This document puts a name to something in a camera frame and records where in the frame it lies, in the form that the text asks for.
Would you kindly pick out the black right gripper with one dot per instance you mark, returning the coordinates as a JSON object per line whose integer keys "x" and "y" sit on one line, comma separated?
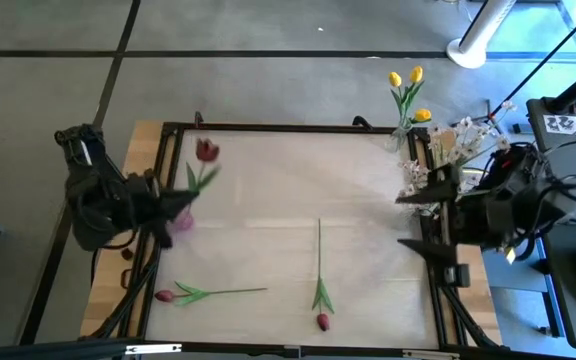
{"x": 483, "y": 220}

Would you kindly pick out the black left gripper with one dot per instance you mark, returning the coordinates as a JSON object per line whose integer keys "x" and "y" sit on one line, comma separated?
{"x": 145, "y": 205}

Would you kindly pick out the pale hydrangea flower stem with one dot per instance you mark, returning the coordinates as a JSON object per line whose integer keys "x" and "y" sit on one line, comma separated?
{"x": 414, "y": 175}

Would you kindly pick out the dark red artificial tulip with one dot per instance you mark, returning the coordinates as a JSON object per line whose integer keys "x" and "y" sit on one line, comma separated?
{"x": 164, "y": 296}
{"x": 323, "y": 321}
{"x": 207, "y": 150}

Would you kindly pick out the yellow artificial tulip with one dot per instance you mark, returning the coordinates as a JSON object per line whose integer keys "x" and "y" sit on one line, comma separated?
{"x": 416, "y": 74}
{"x": 394, "y": 79}
{"x": 422, "y": 115}

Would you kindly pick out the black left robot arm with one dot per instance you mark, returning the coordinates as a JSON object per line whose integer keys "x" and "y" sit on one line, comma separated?
{"x": 93, "y": 200}

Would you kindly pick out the purple glass vase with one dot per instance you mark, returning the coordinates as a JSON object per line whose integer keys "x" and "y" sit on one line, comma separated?
{"x": 184, "y": 222}

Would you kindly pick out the narrow clear glass vase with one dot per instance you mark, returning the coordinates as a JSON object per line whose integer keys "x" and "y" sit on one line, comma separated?
{"x": 397, "y": 141}

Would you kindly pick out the black desk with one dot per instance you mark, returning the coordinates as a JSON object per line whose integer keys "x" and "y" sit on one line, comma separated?
{"x": 568, "y": 300}

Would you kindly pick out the white tower fan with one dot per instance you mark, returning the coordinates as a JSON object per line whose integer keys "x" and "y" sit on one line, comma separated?
{"x": 465, "y": 52}

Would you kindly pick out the thin black tripod pole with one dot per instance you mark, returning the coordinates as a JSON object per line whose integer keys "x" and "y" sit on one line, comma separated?
{"x": 548, "y": 60}

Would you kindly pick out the black frame clamp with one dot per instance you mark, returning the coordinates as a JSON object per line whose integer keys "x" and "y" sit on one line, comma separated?
{"x": 363, "y": 121}

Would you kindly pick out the white metal bracket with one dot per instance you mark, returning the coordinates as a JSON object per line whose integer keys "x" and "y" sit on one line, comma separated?
{"x": 153, "y": 349}
{"x": 430, "y": 355}

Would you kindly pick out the black aluminium table frame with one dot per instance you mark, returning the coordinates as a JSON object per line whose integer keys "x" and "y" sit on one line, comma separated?
{"x": 268, "y": 127}

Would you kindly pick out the black camera rig frame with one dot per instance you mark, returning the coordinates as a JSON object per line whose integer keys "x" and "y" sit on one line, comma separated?
{"x": 68, "y": 350}

